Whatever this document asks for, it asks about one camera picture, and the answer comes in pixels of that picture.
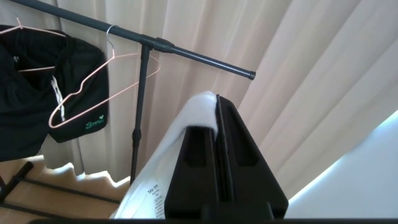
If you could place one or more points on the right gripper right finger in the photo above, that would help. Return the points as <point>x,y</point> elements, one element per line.
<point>258,186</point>

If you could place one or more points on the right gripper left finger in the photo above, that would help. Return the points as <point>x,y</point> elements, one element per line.
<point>189,186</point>

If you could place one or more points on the white garment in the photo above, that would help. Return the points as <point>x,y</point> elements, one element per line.
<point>199,109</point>

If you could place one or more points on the pink clothes hanger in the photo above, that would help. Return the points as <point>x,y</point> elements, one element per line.
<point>40,30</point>
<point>93,105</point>

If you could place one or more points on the black shorts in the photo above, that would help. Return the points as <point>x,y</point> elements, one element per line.
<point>28,109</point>

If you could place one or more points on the black clothes rack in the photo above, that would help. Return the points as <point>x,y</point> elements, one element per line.
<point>143,93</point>

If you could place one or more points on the beige curtain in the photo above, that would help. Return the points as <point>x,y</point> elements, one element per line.
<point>295,62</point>

